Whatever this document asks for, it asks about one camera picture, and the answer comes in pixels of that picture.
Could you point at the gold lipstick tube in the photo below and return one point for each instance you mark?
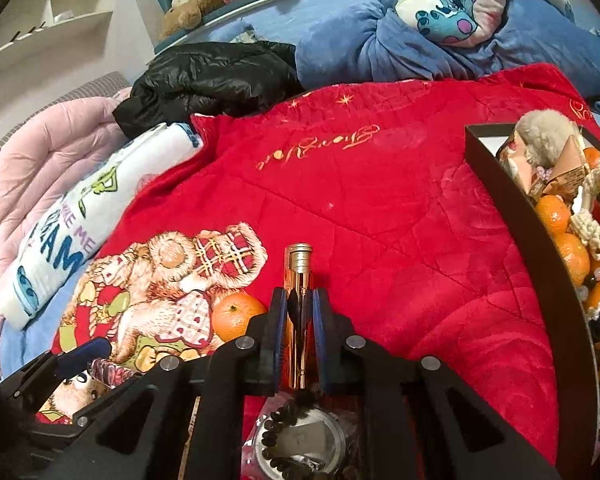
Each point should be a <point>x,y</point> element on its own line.
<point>297,283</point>

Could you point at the pink quilt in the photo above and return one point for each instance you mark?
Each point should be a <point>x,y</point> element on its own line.
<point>49,154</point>

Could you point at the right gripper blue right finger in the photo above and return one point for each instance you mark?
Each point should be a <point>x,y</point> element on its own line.
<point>324,328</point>

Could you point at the black storage tray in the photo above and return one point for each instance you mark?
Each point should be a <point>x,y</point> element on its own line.
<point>578,389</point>

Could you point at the mandarin orange near bear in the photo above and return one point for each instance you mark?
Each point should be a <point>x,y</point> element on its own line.
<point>231,316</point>

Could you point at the round compact mirror in bag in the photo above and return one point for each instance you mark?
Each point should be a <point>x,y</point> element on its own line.
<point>323,440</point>

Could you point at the red teddy bear blanket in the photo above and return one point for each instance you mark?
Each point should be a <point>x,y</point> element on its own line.
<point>405,237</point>

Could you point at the blue fleece blanket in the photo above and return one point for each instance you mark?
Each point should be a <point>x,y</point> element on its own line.
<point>369,42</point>

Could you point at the beige fluffy pompom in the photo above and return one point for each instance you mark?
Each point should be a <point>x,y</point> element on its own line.
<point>545,133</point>

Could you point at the shiny patterned foil tube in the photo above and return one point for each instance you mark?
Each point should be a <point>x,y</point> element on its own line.
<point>109,373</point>

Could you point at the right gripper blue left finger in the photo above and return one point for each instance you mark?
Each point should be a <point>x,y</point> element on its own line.
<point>272,343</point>

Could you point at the gold pyramid candy box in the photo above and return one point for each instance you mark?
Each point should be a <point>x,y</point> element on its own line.
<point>565,177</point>

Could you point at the black puffer jacket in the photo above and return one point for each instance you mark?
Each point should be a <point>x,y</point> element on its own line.
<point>209,78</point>

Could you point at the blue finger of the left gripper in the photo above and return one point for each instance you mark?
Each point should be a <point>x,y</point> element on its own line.
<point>79,359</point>

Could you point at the white wall shelf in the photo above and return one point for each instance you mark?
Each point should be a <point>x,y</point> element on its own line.
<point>30,27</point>

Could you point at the white printed pillow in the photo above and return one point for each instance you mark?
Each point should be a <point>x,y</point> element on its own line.
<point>79,222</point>

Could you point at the Stitch plush pillow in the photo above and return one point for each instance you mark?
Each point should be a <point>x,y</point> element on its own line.
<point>470,5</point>

